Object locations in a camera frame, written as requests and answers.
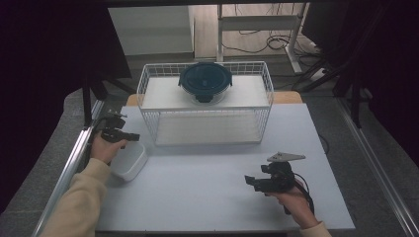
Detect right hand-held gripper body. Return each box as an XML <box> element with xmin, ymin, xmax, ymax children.
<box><xmin>253</xmin><ymin>151</ymin><xmax>306</xmax><ymax>194</ymax></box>

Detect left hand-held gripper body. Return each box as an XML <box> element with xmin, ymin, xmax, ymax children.
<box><xmin>93</xmin><ymin>110</ymin><xmax>132</xmax><ymax>144</ymax></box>

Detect white rectangular lidded container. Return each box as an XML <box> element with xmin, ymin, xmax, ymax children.
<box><xmin>110</xmin><ymin>141</ymin><xmax>149</xmax><ymax>183</ymax></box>

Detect white wire basket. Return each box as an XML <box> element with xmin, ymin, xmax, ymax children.
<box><xmin>136</xmin><ymin>60</ymin><xmax>275</xmax><ymax>147</ymax></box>

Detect round container with blue lid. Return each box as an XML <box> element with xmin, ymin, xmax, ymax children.
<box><xmin>178</xmin><ymin>61</ymin><xmax>233</xmax><ymax>106</ymax></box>

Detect person's left hand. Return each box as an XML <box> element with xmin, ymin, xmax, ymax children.
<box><xmin>90</xmin><ymin>132</ymin><xmax>128</xmax><ymax>165</ymax></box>

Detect person's right hand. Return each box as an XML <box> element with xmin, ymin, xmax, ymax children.
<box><xmin>264</xmin><ymin>188</ymin><xmax>320</xmax><ymax>230</ymax></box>

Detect black metal stand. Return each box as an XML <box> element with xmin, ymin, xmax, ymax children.
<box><xmin>81</xmin><ymin>76</ymin><xmax>136</xmax><ymax>128</ymax></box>
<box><xmin>292</xmin><ymin>55</ymin><xmax>365</xmax><ymax>130</ymax></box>

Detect wooden table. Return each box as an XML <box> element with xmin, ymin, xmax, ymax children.
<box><xmin>126</xmin><ymin>91</ymin><xmax>303</xmax><ymax>108</ymax></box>

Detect dark curtain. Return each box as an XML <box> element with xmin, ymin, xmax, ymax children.
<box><xmin>0</xmin><ymin>0</ymin><xmax>133</xmax><ymax>213</ymax></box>
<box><xmin>300</xmin><ymin>0</ymin><xmax>419</xmax><ymax>167</ymax></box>

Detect white cabinet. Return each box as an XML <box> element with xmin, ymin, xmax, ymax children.
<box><xmin>108</xmin><ymin>5</ymin><xmax>196</xmax><ymax>56</ymax></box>

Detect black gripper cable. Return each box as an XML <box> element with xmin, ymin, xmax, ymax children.
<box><xmin>284</xmin><ymin>172</ymin><xmax>316</xmax><ymax>216</ymax></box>

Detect aluminium rail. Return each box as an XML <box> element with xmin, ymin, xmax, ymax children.
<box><xmin>335</xmin><ymin>97</ymin><xmax>419</xmax><ymax>237</ymax></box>
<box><xmin>31</xmin><ymin>98</ymin><xmax>107</xmax><ymax>237</ymax></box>

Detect black floor cables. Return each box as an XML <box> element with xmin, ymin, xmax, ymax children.
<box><xmin>220</xmin><ymin>29</ymin><xmax>317</xmax><ymax>57</ymax></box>

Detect white desk frame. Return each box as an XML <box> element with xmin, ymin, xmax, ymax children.
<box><xmin>215</xmin><ymin>2</ymin><xmax>310</xmax><ymax>75</ymax></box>

